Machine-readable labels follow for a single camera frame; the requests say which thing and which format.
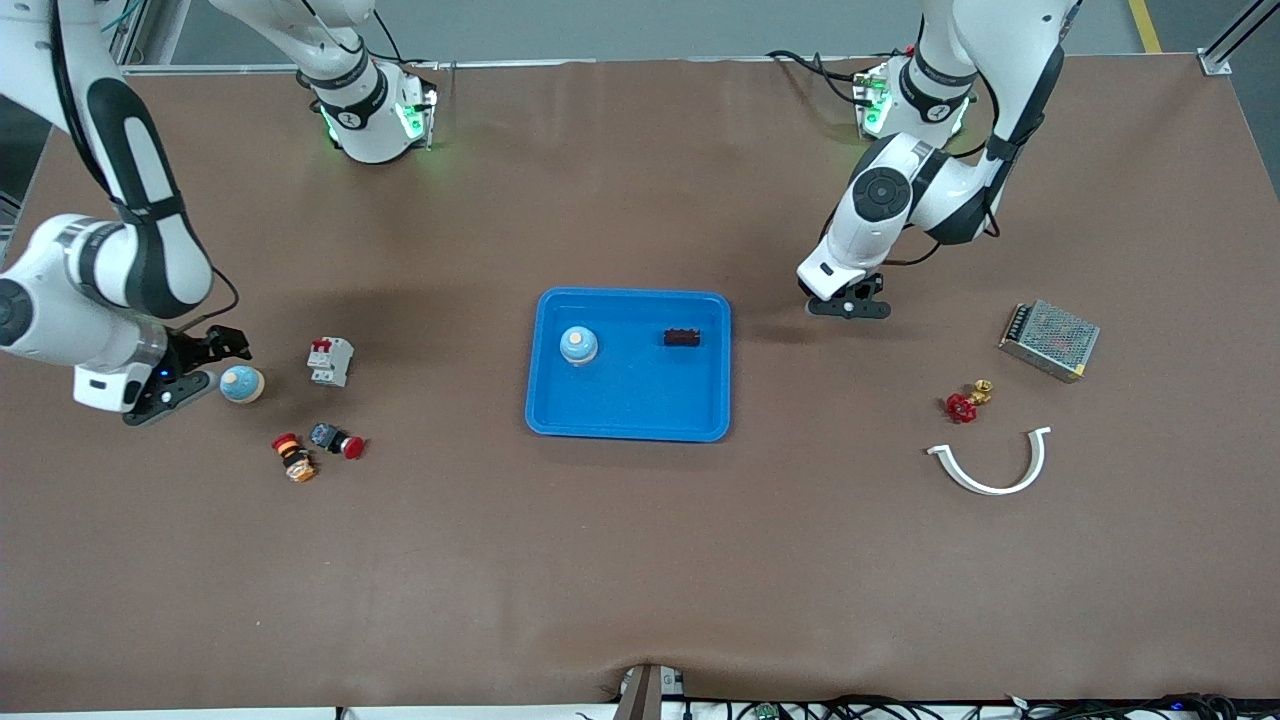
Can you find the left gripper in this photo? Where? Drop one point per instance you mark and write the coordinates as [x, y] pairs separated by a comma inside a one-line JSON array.
[[876, 280]]

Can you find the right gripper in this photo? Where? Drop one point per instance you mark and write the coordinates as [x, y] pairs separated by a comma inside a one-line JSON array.
[[188, 352]]

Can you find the light blue service bell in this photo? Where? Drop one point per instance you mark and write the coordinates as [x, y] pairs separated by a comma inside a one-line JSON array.
[[578, 345], [242, 385]]

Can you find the dark brown cylindrical capacitor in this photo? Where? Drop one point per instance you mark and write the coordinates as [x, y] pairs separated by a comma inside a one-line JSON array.
[[682, 338]]

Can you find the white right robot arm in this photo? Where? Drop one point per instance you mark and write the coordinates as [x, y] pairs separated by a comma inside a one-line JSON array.
[[55, 320]]

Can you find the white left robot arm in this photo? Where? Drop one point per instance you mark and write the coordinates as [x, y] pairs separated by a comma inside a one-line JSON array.
[[1000, 40]]

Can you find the orange red push button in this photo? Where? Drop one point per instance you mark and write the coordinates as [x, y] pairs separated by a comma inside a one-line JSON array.
[[295, 460]]

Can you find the white red circuit breaker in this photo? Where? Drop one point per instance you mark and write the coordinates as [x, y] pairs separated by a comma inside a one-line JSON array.
[[330, 362]]

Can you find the red emergency stop button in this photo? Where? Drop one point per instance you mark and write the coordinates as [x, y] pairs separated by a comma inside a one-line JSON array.
[[335, 438]]

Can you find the metal mesh power supply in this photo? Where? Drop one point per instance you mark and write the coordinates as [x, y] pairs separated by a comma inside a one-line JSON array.
[[1050, 340]]

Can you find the white curved plastic clamp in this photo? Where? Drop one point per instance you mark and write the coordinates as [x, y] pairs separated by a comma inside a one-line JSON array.
[[995, 490]]

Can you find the blue plastic tray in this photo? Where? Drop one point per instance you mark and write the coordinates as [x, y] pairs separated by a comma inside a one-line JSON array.
[[630, 390]]

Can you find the brown table mat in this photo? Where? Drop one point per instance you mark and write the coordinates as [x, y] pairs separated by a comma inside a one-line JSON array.
[[640, 560]]

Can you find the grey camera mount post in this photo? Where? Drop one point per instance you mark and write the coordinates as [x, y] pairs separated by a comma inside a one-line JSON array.
[[640, 695]]

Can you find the silver frame corner bracket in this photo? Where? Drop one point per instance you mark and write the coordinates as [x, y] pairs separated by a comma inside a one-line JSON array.
[[1216, 64]]

